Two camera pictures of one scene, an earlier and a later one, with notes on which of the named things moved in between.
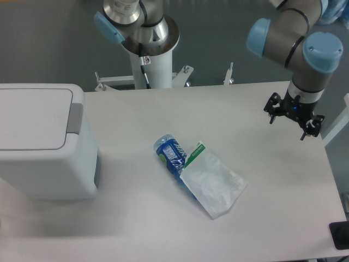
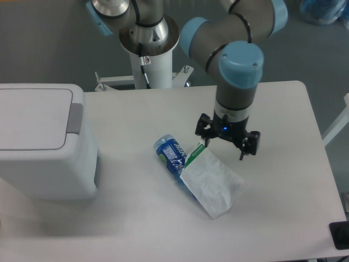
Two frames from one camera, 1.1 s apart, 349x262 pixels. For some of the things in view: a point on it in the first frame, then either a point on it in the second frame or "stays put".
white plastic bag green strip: (218, 187) stays put
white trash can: (48, 150) stays put
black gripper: (295, 109) -> (235, 131)
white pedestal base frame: (109, 83) stays put
